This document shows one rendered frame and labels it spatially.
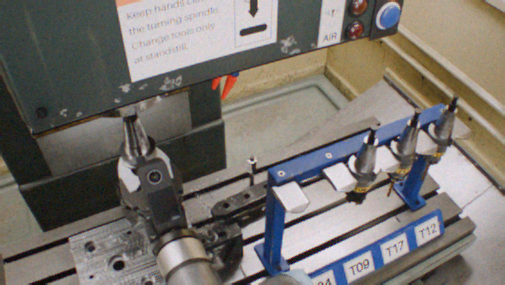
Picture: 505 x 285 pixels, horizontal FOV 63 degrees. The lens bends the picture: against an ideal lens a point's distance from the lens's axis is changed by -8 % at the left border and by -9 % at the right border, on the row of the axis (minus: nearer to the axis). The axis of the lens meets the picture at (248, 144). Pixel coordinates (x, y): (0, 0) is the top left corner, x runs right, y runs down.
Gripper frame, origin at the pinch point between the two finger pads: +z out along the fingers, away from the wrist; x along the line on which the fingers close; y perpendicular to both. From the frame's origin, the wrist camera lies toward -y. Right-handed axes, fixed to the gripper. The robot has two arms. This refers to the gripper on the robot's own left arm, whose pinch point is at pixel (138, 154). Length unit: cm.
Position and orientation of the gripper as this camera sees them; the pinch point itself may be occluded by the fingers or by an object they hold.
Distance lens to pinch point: 81.1
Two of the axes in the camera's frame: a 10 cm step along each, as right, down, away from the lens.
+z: -4.4, -6.5, 6.2
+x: 9.0, -3.1, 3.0
